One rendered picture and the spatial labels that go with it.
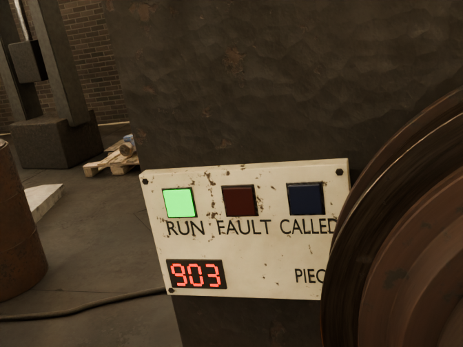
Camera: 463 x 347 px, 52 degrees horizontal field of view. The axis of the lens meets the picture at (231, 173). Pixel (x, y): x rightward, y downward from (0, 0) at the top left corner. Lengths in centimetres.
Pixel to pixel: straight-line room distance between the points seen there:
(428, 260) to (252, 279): 29
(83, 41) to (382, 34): 737
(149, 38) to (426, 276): 39
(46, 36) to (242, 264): 513
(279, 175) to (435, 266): 23
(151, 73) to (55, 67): 505
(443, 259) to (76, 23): 757
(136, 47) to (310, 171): 25
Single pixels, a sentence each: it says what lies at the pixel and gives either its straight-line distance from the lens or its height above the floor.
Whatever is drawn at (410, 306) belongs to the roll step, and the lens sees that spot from 41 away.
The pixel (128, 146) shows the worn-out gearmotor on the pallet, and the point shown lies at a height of 27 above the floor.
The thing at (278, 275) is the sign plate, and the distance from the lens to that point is 62.
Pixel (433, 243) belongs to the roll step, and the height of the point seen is 122.
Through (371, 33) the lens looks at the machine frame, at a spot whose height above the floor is 137.
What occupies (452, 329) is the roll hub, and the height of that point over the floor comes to 117.
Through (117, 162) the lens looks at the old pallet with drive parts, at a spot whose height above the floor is 14.
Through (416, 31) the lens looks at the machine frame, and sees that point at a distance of 53.
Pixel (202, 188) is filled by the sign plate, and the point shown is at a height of 122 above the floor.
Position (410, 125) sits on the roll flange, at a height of 130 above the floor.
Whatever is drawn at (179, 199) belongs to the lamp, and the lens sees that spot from 60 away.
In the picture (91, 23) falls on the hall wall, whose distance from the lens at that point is 768.
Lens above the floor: 142
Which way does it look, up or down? 19 degrees down
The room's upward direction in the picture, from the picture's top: 10 degrees counter-clockwise
